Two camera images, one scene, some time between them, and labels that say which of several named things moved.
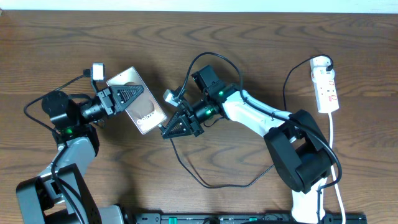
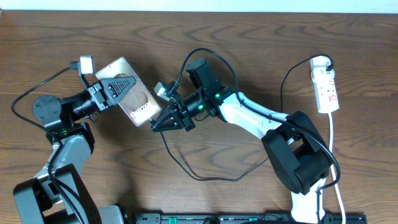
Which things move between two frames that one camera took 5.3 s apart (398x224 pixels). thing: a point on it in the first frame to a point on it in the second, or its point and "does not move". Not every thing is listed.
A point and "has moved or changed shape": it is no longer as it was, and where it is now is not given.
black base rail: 244,218 does not move
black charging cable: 329,68 to 259,163
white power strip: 324,84 does not move
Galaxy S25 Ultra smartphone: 145,111 has moved or changed shape
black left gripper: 106,99 to 101,95
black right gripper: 185,129 to 175,123
